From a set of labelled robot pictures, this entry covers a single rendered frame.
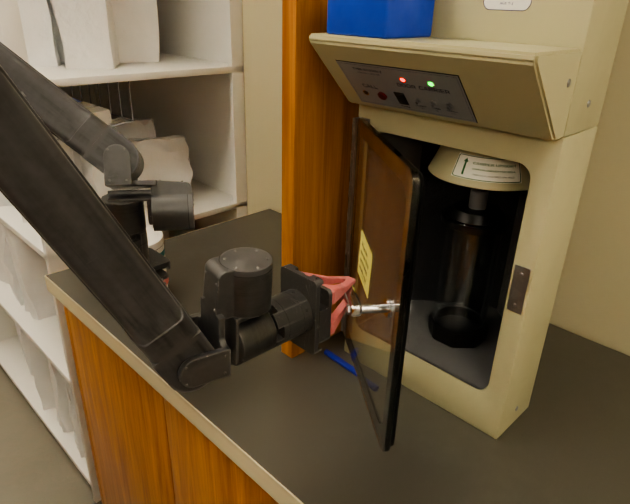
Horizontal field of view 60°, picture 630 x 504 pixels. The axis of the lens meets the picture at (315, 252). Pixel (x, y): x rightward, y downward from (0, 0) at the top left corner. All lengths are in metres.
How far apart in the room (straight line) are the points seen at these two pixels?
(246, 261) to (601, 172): 0.78
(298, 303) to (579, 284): 0.74
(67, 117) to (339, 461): 0.62
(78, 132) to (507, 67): 0.55
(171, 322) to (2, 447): 1.94
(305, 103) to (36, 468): 1.79
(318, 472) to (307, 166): 0.47
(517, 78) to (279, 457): 0.60
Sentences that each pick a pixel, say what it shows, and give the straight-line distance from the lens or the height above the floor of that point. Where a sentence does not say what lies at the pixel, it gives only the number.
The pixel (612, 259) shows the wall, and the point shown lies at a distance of 1.21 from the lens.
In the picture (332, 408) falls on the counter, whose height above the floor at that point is 0.94.
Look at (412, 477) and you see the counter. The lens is 0.84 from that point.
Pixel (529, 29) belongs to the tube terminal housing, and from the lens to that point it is 0.73.
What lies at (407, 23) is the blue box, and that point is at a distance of 0.74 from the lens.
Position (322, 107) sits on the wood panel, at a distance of 0.89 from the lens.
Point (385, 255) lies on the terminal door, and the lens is 0.70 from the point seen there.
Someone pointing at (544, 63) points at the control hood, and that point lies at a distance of 0.62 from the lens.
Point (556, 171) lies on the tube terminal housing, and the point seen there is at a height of 1.37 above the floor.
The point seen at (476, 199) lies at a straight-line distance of 0.89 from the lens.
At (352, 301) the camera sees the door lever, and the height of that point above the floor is 1.21.
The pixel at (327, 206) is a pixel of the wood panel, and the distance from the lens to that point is 0.95.
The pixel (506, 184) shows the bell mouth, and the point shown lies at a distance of 0.80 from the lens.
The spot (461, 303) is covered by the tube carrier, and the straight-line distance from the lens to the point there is 0.93.
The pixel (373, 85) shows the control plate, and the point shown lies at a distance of 0.78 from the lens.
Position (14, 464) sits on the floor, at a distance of 2.36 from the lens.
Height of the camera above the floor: 1.55
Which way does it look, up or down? 25 degrees down
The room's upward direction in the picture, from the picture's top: 2 degrees clockwise
